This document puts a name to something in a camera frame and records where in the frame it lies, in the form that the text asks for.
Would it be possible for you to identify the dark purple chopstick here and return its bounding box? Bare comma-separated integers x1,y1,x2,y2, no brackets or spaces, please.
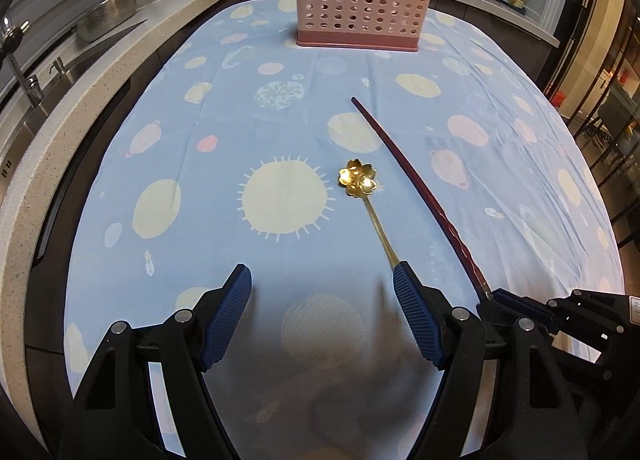
350,97,492,302

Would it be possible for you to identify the steel kitchen sink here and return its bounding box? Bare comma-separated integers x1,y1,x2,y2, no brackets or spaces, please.
1,21,143,190

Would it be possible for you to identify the gold flower spoon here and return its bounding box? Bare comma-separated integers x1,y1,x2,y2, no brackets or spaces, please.
337,159,399,269

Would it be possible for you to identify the blue dotted tablecloth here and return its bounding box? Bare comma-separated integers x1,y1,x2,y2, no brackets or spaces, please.
64,0,624,459

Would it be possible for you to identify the soap dispenser pump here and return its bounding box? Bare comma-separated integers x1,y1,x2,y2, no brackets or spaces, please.
49,57,67,76

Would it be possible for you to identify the pink perforated utensil holder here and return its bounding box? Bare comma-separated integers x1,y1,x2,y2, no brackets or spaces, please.
296,0,431,53

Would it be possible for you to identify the steel mixing bowl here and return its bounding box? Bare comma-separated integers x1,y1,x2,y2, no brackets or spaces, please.
76,0,138,43

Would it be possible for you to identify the chrome faucet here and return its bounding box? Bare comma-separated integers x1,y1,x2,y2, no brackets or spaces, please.
0,14,44,109

